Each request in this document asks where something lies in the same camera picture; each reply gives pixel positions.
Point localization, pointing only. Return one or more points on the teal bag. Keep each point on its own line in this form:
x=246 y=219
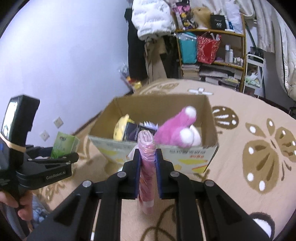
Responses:
x=188 y=47

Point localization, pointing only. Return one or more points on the black box with 40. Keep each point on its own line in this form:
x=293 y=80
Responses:
x=217 y=22

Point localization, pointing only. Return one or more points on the pink plush bear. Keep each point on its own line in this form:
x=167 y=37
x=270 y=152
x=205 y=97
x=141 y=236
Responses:
x=179 y=130

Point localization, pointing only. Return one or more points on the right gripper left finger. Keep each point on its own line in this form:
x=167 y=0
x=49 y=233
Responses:
x=93 y=210

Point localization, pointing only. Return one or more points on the wall socket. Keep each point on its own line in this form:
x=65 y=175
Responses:
x=58 y=122
x=44 y=135

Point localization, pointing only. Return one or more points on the clear bag of toys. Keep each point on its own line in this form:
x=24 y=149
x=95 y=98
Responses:
x=133 y=84

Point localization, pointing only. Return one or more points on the beige hanging coat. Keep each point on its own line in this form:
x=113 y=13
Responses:
x=154 y=64

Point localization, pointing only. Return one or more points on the pink plastic bag roll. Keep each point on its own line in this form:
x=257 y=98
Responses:
x=147 y=148

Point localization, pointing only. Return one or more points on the cardboard box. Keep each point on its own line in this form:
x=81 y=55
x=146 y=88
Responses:
x=158 y=109

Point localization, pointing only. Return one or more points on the stack of books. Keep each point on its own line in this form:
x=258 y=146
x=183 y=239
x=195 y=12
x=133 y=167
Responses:
x=190 y=71

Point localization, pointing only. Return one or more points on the black hanging coat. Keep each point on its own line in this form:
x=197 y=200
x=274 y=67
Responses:
x=136 y=60

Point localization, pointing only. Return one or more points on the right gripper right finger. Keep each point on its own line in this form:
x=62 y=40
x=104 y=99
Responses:
x=203 y=210

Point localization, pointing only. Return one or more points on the white bedding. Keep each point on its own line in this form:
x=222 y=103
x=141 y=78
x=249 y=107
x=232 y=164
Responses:
x=287 y=56

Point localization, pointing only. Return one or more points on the white-haired blindfold plush doll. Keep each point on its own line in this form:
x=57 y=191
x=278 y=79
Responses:
x=150 y=125

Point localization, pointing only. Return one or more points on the red gift bag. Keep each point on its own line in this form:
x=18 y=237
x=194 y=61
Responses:
x=207 y=46

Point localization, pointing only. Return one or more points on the wooden shelf unit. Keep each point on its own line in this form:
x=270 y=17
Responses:
x=229 y=66

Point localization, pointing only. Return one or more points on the upper wall socket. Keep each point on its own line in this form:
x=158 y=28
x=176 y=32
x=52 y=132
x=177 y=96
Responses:
x=58 y=122

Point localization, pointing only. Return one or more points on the yellow plush toy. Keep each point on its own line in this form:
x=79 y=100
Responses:
x=120 y=127

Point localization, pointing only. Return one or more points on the person's left hand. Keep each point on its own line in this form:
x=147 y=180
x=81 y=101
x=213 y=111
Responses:
x=24 y=205

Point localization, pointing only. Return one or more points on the white puffer jacket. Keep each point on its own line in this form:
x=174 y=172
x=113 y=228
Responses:
x=152 y=19

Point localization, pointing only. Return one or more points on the lower wall socket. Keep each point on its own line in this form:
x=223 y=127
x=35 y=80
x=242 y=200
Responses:
x=44 y=135

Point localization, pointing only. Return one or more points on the green tissue pack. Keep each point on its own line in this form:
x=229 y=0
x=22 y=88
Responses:
x=64 y=144

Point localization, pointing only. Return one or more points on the white metal rack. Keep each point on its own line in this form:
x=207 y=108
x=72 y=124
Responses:
x=253 y=80

